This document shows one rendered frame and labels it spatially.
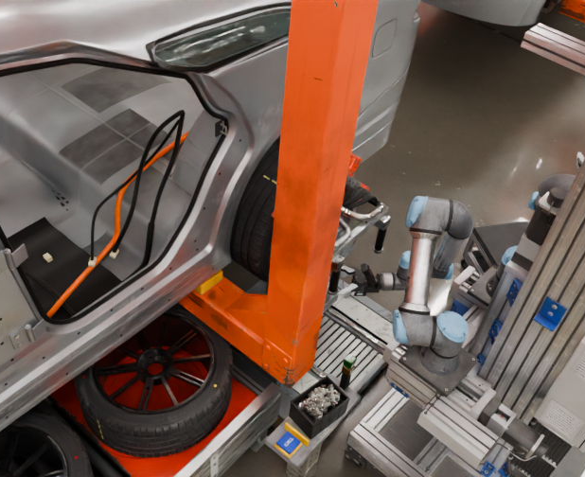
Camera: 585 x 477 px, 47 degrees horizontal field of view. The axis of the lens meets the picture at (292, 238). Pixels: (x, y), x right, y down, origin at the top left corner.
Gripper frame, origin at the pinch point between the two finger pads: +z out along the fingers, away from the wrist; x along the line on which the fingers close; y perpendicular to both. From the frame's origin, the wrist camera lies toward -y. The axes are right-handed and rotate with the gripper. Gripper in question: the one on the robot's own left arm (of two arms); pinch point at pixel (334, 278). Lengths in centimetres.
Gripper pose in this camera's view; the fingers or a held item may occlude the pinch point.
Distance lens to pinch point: 279.7
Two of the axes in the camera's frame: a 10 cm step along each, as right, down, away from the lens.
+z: -9.9, 0.1, -1.2
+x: -0.9, -7.1, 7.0
